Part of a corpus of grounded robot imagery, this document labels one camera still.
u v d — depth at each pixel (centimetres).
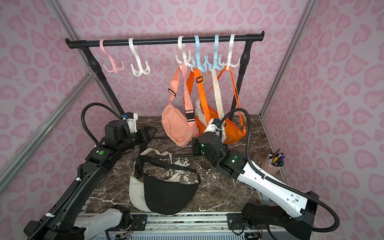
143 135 62
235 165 45
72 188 41
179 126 86
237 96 69
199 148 59
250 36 50
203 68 59
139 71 57
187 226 72
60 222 37
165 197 78
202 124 86
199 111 82
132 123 63
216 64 59
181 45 50
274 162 81
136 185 84
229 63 59
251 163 44
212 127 59
